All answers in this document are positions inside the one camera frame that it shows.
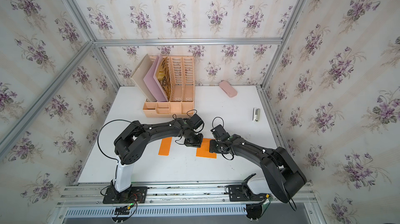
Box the orange square paper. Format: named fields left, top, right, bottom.
left=196, top=138, right=217, bottom=159
left=158, top=137, right=172, bottom=156

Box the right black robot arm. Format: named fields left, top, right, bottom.
left=209, top=125, right=307, bottom=211

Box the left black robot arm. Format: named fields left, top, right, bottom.
left=96, top=114, right=205, bottom=194

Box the peach desk organizer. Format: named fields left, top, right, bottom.
left=143, top=56, right=195, bottom=118

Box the small grey stapler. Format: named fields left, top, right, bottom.
left=253, top=108, right=260, bottom=122

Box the yellow patterned book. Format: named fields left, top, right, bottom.
left=156, top=57, right=171, bottom=101

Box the pink board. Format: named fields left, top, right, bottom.
left=143, top=54, right=167, bottom=102

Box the beige board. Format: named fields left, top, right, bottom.
left=131, top=54, right=156, bottom=102

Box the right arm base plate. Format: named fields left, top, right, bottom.
left=225, top=184, right=267, bottom=202

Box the aluminium mounting rail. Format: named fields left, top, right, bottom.
left=56, top=180, right=316, bottom=207

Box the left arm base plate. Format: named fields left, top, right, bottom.
left=102, top=186, right=148, bottom=204

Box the white perforated cable tray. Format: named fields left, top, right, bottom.
left=65, top=204, right=248, bottom=218

